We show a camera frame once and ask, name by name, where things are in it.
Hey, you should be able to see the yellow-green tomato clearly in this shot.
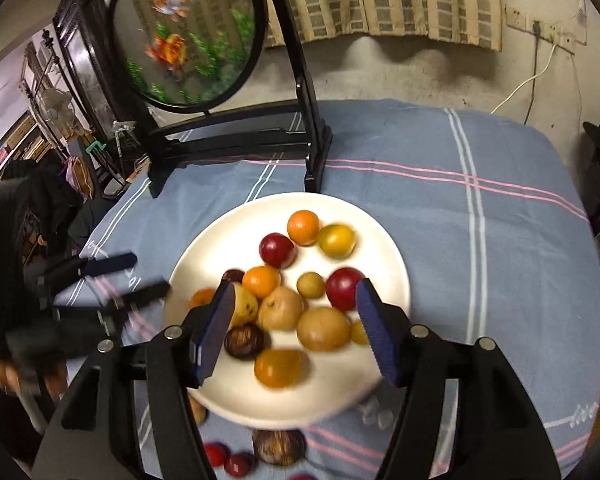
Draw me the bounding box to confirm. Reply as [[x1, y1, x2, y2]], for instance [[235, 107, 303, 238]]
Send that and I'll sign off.
[[317, 224, 357, 260]]

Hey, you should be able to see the large dark brown mangosteen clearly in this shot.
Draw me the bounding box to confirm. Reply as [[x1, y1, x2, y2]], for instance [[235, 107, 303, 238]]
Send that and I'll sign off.
[[252, 429, 307, 467]]

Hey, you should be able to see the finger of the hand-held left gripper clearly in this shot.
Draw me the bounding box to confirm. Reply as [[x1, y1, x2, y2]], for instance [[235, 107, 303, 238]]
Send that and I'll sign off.
[[40, 252, 138, 286], [55, 281, 172, 321]]

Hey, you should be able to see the large pale yellow pear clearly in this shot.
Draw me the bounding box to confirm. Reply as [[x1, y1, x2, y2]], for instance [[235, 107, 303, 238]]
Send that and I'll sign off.
[[296, 306, 352, 352]]

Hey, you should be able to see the black power cable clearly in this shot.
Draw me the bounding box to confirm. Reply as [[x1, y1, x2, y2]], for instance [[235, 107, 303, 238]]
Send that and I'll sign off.
[[522, 22, 541, 125]]

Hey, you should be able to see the clear crumpled plastic wrapper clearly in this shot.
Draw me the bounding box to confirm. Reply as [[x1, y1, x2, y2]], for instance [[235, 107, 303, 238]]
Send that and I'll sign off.
[[357, 395, 396, 428]]

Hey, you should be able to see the small yellow-green plum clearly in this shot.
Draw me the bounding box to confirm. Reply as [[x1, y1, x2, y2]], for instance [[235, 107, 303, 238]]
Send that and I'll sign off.
[[296, 271, 327, 300]]

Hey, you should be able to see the beige checked curtain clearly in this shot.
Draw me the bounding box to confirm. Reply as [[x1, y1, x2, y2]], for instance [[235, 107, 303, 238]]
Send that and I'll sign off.
[[265, 0, 503, 51]]

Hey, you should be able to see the round embroidered screen on stand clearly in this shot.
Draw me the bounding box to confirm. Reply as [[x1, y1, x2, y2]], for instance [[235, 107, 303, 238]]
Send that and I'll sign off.
[[111, 0, 333, 198]]

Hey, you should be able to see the small pale yellow plum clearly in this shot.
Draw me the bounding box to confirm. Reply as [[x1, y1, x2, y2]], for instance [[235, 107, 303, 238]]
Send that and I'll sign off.
[[350, 319, 372, 346]]

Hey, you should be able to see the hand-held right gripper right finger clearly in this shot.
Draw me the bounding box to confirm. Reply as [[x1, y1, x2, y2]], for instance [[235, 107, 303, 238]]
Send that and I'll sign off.
[[355, 279, 561, 480]]

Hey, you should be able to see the wall power socket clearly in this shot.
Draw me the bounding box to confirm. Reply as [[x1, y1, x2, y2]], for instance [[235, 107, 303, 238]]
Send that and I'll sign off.
[[505, 5, 578, 56]]

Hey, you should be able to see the white oval plate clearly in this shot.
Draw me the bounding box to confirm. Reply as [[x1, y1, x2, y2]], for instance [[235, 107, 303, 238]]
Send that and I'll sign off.
[[162, 192, 412, 431]]

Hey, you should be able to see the person's left hand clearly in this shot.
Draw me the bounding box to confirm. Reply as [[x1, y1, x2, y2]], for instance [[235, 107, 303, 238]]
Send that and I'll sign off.
[[0, 359, 27, 395]]

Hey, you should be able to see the dark wooden cabinet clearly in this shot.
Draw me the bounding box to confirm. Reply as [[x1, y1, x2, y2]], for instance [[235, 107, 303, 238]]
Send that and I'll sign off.
[[52, 0, 156, 181]]

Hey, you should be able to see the white power cable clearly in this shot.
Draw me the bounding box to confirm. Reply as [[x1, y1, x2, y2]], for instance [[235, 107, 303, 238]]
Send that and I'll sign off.
[[490, 42, 558, 116]]

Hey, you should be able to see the orange-yellow tomato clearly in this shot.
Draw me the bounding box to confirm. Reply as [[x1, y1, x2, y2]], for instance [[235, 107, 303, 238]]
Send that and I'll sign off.
[[253, 348, 309, 389]]

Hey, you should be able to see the round pale yellow pear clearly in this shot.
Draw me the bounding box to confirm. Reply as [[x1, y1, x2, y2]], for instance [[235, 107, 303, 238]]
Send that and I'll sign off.
[[256, 286, 306, 332]]

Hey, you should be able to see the blue striped tablecloth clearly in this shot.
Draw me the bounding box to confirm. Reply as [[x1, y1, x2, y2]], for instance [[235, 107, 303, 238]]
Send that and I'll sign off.
[[55, 100, 600, 480]]

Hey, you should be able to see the small dark brown chestnut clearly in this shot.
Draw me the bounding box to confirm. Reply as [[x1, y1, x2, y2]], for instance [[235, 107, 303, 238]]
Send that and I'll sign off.
[[224, 323, 266, 359]]

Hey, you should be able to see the white electric fan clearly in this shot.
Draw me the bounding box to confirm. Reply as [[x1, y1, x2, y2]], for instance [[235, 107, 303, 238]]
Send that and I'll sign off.
[[35, 85, 76, 126]]

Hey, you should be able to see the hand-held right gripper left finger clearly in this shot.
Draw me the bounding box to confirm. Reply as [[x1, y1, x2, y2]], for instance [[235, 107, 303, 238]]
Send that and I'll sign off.
[[32, 279, 237, 480]]

